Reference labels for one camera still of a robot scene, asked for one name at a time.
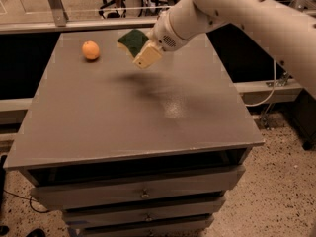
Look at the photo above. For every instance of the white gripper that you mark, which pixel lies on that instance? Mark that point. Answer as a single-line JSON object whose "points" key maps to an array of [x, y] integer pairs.
{"points": [[165, 34]]}

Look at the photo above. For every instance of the green and yellow sponge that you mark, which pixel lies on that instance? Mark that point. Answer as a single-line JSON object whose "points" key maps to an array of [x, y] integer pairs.
{"points": [[133, 42]]}

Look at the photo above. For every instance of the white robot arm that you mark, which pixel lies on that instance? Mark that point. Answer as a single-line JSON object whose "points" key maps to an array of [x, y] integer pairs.
{"points": [[285, 34]]}

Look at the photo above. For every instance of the orange fruit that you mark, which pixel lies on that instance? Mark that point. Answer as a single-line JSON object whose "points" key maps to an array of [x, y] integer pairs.
{"points": [[90, 50]]}

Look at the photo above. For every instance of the black office chair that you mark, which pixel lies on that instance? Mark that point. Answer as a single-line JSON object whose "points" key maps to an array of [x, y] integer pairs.
{"points": [[117, 11]]}

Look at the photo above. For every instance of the grey drawer cabinet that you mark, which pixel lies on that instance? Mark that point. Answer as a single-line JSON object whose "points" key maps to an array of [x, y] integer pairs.
{"points": [[126, 152]]}

